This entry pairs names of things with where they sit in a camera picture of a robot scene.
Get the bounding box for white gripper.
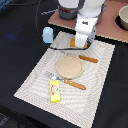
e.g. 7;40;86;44
75;14;97;48

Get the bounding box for light blue milk carton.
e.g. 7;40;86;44
42;27;53;43

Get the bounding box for yellow butter box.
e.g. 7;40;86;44
50;80;60;103

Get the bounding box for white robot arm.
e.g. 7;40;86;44
58;0;105;48

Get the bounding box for left grey pot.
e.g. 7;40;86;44
42;7;77;20

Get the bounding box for beige bowl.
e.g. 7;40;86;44
119;5;128;30

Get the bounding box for round wooden plate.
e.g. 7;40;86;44
56;55;84;79

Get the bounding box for white woven placemat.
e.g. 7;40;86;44
13;30;116;128

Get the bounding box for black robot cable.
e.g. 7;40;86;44
34;0;76;51

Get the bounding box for wooden handled fork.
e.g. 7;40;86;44
45;72;86;90

